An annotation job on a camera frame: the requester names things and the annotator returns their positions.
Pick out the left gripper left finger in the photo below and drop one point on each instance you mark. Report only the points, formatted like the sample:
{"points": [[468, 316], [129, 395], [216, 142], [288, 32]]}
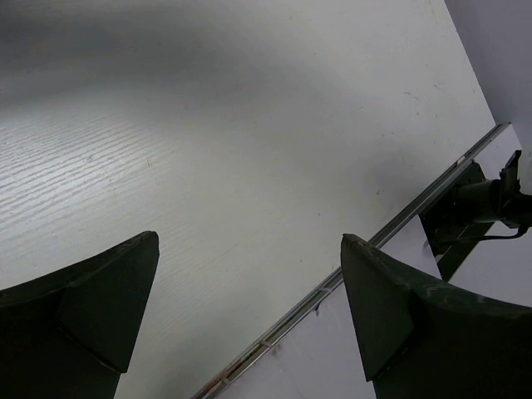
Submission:
{"points": [[72, 333]]}

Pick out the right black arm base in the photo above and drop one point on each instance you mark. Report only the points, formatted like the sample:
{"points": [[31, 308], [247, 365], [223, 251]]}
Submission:
{"points": [[463, 212]]}

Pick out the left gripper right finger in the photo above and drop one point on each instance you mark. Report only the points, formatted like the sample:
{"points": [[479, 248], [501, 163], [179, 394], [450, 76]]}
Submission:
{"points": [[420, 337]]}

